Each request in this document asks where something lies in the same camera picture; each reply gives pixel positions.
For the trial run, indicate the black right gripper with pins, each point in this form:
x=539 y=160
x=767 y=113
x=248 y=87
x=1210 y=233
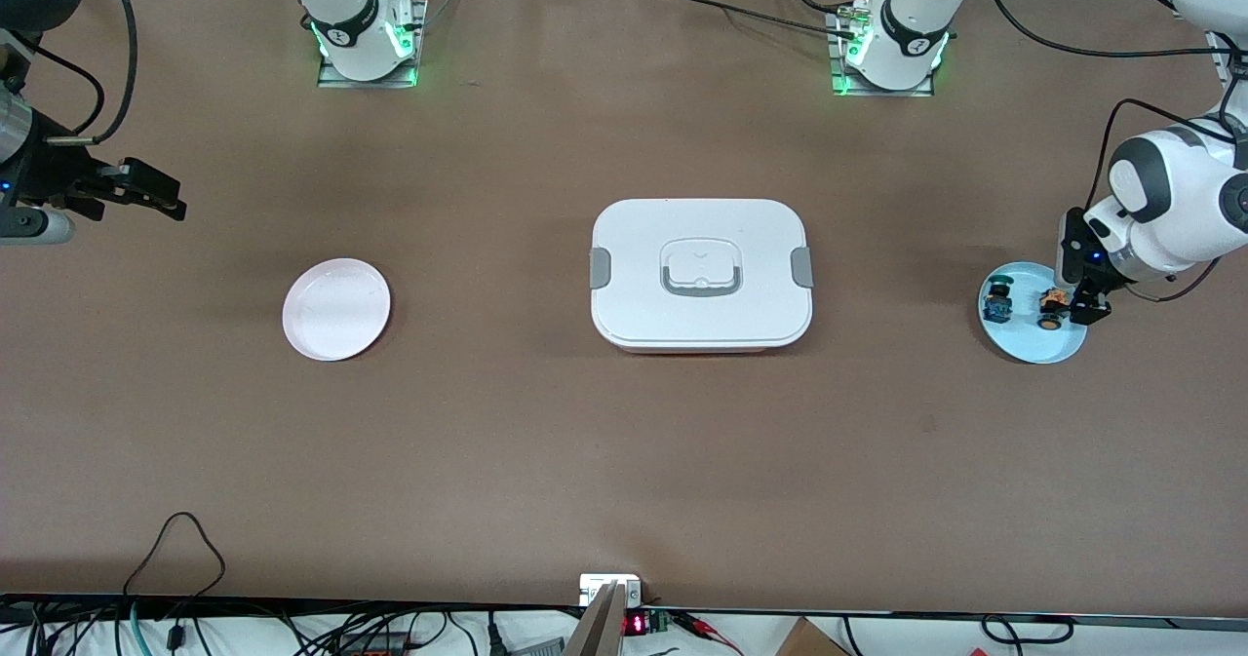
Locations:
x=49 y=171

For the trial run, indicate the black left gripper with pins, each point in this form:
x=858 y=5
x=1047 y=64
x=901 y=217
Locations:
x=1085 y=304

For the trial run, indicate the orange push button switch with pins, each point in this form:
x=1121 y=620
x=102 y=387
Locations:
x=1051 y=299

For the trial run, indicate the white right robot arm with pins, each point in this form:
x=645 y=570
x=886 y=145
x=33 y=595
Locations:
x=341 y=3

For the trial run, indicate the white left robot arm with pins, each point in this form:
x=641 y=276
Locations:
x=1185 y=217

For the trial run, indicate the light blue round plate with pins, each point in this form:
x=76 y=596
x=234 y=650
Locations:
x=1033 y=344

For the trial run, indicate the pale pink round plate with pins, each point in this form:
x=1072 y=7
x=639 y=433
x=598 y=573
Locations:
x=336 y=320

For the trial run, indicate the brown cardboard piece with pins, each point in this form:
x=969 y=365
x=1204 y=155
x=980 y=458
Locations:
x=809 y=641

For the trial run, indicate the white lunch box grey latches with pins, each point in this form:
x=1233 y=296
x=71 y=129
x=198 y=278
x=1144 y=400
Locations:
x=634 y=305

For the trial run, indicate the red and black clip leads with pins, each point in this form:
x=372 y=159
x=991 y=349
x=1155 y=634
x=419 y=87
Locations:
x=697 y=623

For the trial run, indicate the black power adapter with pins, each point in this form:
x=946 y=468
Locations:
x=375 y=646

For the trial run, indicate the red digit display board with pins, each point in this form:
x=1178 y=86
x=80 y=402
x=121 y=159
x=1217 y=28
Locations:
x=639 y=624

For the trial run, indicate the small white box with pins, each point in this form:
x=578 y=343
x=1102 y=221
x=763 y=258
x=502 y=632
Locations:
x=595 y=588

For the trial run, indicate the grey metal bar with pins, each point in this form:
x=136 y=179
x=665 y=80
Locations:
x=600 y=632

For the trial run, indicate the blue switch with green button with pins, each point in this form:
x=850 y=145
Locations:
x=998 y=305

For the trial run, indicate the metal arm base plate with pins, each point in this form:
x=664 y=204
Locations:
x=336 y=79
x=840 y=86

